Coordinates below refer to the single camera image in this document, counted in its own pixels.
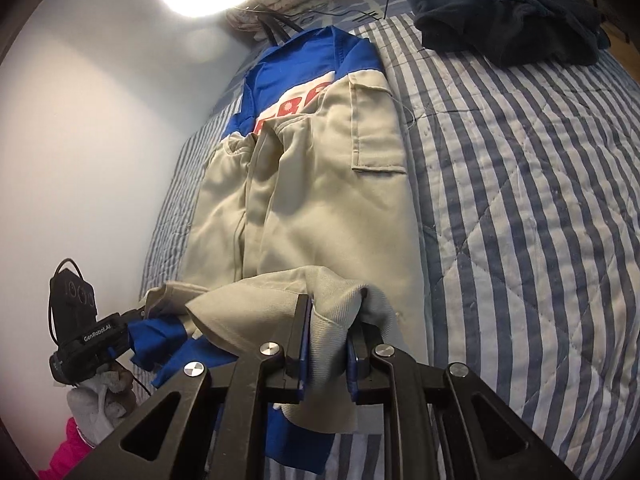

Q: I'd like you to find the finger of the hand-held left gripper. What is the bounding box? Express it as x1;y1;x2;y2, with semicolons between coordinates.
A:
117;307;150;333

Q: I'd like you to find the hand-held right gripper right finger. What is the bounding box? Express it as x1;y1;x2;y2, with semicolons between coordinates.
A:
346;321;577;480

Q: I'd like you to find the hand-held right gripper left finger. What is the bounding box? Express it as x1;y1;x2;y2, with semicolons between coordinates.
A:
87;294;313;480

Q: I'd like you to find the beige and blue jacket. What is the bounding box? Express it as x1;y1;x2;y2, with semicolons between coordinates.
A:
127;25;431;476

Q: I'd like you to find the person's left forearm pink sleeve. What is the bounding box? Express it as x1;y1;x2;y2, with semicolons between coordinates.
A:
37;417;98;480

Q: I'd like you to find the person's left hand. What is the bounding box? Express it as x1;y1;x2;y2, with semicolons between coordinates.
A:
66;359;137;448

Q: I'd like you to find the blue white striped quilt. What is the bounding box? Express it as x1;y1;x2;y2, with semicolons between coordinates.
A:
140;0;640;480

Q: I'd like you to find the black light stand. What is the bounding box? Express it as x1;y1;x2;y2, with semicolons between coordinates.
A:
255;7;306;46

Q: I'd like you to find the dark navy garment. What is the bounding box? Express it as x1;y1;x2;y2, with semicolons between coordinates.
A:
400;0;613;68

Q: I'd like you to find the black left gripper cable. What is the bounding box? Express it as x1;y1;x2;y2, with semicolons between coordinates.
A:
46;258;83;346

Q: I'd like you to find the black cable on bed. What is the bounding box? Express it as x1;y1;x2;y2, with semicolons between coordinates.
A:
280;0;418;28

